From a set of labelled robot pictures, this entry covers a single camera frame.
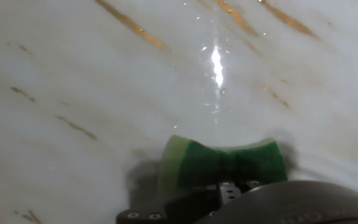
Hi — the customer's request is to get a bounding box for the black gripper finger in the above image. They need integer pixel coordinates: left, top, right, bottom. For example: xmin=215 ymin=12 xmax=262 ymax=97
xmin=115 ymin=180 xmax=262 ymax=224

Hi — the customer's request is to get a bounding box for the green sponge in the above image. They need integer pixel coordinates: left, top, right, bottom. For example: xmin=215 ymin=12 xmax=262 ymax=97
xmin=157 ymin=134 xmax=289 ymax=195

